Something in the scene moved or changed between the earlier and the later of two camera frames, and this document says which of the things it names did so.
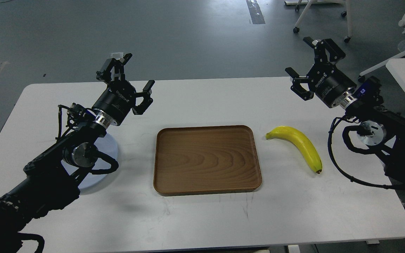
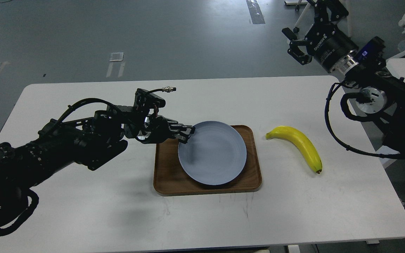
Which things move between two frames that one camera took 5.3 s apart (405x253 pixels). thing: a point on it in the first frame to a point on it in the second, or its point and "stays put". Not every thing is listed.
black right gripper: (332, 85) to (329, 45)
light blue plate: (106, 145) to (215, 154)
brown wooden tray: (202, 159) stays put
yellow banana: (304, 142) stays put
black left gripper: (115, 104) to (155, 130)
